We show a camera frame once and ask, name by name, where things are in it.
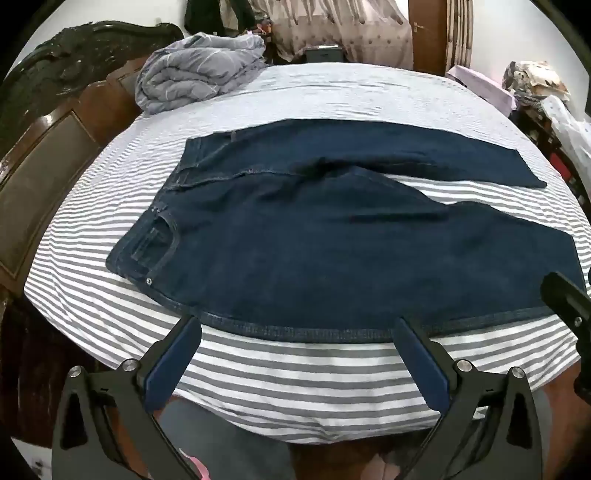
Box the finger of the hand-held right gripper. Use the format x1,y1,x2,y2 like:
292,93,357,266
540,271,591,400

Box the black hanging clothing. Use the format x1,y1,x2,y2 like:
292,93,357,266
185,0,257,38

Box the grey folded quilt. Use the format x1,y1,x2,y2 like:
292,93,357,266
135,33,267,116

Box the dark carved wooden headboard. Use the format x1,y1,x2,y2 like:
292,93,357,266
0,19,185,444

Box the white dotted cloth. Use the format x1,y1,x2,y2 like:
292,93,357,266
540,95,591,162

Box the brown wooden door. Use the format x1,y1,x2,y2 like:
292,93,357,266
409,0,448,75

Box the beige patterned curtain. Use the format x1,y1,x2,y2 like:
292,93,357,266
249,0,414,70

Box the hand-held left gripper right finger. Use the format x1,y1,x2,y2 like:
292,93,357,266
392,316,544,480

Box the patterned clothes pile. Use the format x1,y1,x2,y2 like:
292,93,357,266
503,60,571,100

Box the black box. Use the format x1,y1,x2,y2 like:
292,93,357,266
304,45,346,64

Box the dark blue denim pants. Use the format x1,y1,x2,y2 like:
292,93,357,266
105,119,587,344

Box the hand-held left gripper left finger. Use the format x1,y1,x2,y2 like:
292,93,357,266
52,315,203,480

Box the light purple cloth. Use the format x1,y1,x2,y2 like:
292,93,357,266
445,65,515,112

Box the person's grey clothing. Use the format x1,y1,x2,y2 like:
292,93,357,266
159,388,555,480

